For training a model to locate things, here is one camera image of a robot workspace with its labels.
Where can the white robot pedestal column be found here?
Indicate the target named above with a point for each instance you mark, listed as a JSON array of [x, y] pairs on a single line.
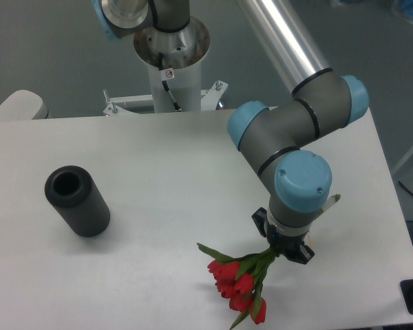
[[174, 60]]

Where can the white rounded side table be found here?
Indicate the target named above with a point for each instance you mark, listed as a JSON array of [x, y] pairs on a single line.
[[23, 105]]

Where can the white metal base frame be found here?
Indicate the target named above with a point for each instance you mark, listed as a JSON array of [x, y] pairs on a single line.
[[210, 100]]

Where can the black ribbed cylindrical vase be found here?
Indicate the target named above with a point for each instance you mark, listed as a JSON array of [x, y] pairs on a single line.
[[74, 195]]

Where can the red tulip bouquet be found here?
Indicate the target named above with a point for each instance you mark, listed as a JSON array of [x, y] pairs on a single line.
[[241, 280]]

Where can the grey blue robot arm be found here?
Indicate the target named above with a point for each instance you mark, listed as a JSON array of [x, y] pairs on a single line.
[[271, 140]]

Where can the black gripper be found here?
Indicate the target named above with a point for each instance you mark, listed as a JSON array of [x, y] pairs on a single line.
[[284, 240]]

